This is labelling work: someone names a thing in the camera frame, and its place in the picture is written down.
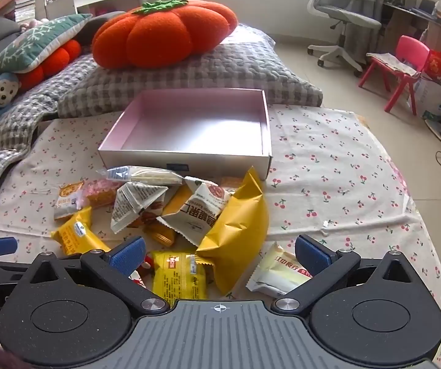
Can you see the grey triangular snack packet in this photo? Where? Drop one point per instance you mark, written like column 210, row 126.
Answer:
column 132, row 207

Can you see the pink plastic chair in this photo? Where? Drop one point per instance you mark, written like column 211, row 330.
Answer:
column 412, row 48

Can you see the cream red-label snack packet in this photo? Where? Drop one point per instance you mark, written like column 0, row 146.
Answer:
column 278, row 275

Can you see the orange brown small snack packet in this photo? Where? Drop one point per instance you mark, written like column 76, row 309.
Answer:
column 163, row 234

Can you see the white grey office chair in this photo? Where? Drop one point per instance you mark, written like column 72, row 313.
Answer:
column 343, row 11

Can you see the white carton box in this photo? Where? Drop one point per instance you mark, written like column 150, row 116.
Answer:
column 432, row 96

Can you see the pink speckled snack packet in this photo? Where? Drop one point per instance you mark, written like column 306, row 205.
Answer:
column 99, row 194

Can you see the small orange plush cushion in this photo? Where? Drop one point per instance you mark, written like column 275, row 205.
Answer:
column 51, row 63

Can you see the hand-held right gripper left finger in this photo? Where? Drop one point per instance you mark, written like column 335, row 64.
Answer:
column 128, row 255

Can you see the yellow red-label snack packet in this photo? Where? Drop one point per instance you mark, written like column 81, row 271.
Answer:
column 178, row 280

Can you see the pink silver cardboard box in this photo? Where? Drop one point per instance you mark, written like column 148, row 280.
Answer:
column 189, row 123

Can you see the dark wooden desk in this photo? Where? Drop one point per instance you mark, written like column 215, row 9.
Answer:
column 401, row 19

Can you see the red paper bag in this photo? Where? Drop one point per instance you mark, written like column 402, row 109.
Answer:
column 439, row 65

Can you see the yellow orange-circle snack packet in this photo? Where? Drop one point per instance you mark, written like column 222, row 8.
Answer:
column 66, row 200

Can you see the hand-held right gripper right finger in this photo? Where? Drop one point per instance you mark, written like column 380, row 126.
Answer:
column 312, row 254

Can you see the white nut snack packet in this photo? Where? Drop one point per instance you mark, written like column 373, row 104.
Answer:
column 197, row 209

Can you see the printed chair cushion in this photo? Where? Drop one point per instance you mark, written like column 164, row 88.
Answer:
column 389, row 61

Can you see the green snowflake cushion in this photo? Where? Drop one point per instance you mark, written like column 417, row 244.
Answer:
column 32, row 46

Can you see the grey checked pillow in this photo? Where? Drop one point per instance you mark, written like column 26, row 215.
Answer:
column 243, row 69

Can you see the small red white snack packet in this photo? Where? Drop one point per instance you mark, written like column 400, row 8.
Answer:
column 147, row 262

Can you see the orange pumpkin cushion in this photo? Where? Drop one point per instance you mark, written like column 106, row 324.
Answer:
column 159, row 34

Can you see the clear white wafer packet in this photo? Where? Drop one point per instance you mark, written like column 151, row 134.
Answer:
column 147, row 175

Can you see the cherry print cloth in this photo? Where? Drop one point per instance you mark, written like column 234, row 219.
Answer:
column 339, row 184

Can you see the golden yellow snack packet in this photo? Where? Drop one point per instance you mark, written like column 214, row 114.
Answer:
column 236, row 234

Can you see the grey checked quilt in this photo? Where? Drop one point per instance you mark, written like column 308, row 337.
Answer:
column 32, row 111

